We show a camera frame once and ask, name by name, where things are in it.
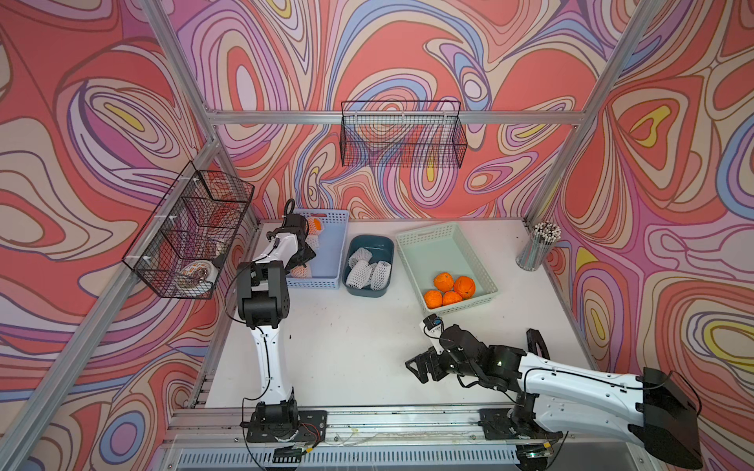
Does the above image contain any white foam net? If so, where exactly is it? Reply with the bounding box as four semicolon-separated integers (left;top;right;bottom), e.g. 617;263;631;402
348;247;373;268
370;261;392;290
346;261;374;290

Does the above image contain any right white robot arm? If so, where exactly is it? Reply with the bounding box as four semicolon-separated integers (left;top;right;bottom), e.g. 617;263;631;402
404;315;703;470

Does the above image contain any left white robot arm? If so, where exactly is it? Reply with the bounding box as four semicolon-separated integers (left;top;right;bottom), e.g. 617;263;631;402
236;212;314;442

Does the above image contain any lavender perforated plastic basket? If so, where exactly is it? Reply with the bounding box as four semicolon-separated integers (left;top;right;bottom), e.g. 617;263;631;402
287;208;350;290

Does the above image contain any black stapler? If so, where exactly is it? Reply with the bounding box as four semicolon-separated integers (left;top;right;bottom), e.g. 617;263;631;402
526;328;551;359

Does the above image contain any dark teal plastic tray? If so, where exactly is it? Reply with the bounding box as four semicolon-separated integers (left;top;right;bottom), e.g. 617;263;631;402
342;235;395;298

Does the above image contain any mint green perforated basket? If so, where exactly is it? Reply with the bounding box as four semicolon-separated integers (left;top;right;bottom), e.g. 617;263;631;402
396;222;500;317

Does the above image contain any metal cup of pencils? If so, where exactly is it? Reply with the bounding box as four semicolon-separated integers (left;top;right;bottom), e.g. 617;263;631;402
516;221;562;272

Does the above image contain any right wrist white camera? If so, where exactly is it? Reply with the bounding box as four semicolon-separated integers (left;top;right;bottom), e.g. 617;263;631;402
422;314;444;354

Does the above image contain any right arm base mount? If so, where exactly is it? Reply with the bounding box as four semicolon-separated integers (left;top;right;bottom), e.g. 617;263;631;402
477;408;564;443

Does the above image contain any tape roll in wire basket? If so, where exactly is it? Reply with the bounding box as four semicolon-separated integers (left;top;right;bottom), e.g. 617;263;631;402
177;260;216;292

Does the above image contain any black wire basket left wall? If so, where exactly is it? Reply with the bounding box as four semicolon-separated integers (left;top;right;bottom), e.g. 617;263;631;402
122;163;254;299

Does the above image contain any black wire basket wall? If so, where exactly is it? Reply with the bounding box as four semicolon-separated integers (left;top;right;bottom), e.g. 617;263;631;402
340;98;469;169
122;163;254;299

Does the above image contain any black wire basket back wall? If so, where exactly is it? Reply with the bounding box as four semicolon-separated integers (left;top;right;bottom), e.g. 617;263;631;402
340;98;469;169

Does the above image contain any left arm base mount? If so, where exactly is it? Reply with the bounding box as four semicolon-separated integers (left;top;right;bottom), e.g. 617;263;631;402
241;409;328;445

